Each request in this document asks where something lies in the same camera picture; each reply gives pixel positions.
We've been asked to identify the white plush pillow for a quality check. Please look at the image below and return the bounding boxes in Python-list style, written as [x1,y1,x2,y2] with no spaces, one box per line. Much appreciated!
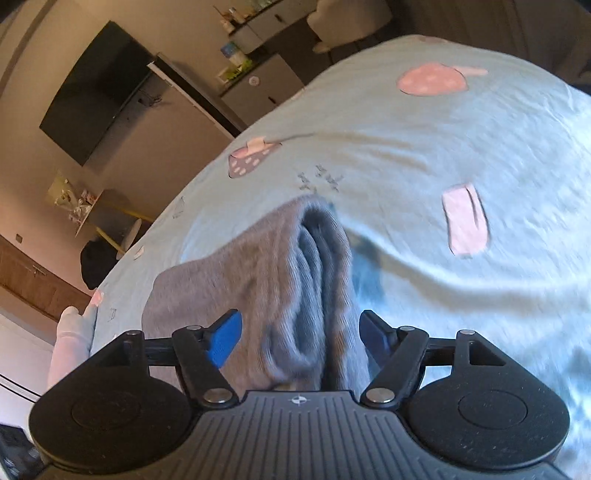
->
[46,292,100,394]

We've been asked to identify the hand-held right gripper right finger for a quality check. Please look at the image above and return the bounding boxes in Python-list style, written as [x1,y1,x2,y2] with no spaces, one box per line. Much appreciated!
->
[359,309,508,409]

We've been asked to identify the grey vanity desk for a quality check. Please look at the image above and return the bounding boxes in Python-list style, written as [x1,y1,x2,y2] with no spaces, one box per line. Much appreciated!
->
[230,0,324,54]

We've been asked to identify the wrapped flower bouquet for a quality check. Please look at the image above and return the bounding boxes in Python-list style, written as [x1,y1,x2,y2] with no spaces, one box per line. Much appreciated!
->
[48,170,83,223]

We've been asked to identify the grey curtain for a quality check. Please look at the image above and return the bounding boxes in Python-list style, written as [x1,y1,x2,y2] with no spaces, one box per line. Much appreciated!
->
[397,0,591,95]

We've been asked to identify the black wall television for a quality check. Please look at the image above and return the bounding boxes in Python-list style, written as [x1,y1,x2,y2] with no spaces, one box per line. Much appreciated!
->
[39,20,156,168]

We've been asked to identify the wooden low cabinet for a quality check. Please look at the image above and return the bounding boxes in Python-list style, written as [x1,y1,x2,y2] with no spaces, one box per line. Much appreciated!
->
[0,237,94,322]

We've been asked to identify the blue and white box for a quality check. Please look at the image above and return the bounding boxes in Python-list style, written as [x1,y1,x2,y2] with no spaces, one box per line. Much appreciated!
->
[220,42,253,71]

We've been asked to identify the grey drawer cabinet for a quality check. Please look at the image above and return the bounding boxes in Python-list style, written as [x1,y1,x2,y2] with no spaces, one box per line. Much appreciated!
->
[219,52,305,121]

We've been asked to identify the white tower fan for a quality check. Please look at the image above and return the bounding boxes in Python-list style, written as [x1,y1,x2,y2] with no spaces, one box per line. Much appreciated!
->
[147,52,248,139]

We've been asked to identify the grey shell-back chair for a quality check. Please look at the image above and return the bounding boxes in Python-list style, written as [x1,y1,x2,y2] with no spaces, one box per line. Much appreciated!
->
[307,0,394,54]

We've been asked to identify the grey sweat pants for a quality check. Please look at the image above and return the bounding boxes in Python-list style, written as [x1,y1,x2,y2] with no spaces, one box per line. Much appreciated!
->
[141,194,385,394]

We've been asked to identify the light blue printed bed sheet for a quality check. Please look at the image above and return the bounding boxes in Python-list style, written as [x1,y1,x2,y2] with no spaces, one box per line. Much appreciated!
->
[88,34,591,480]

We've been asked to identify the green leafy item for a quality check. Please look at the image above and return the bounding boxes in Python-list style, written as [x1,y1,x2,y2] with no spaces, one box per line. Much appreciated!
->
[219,64,253,85]

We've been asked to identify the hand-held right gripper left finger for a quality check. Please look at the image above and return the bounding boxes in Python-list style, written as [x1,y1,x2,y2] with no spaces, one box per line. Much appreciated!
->
[109,309,243,409]

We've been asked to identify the side table with yellow legs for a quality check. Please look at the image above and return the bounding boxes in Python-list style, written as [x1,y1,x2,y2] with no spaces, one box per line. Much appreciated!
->
[75,188,156,260]

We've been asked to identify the black backpack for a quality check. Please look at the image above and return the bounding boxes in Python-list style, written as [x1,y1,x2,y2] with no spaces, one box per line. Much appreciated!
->
[80,240,119,291]

